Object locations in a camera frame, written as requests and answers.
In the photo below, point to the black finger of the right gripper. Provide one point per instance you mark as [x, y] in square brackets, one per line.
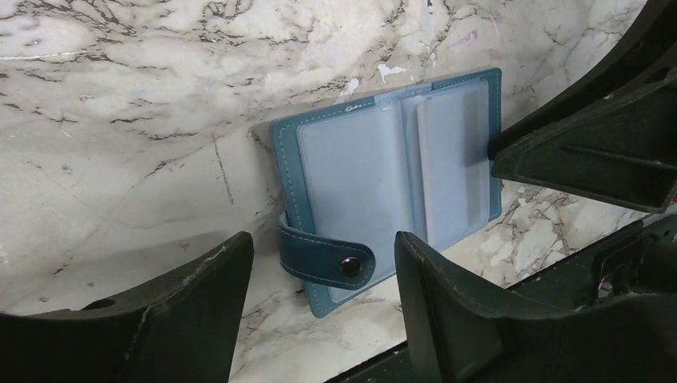
[620, 150]
[649, 37]

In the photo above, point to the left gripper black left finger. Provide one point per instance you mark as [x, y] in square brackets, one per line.
[181, 326]

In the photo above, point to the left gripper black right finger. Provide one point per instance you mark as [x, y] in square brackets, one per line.
[462, 328]

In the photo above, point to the blue leather card holder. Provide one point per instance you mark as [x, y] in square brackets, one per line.
[355, 174]

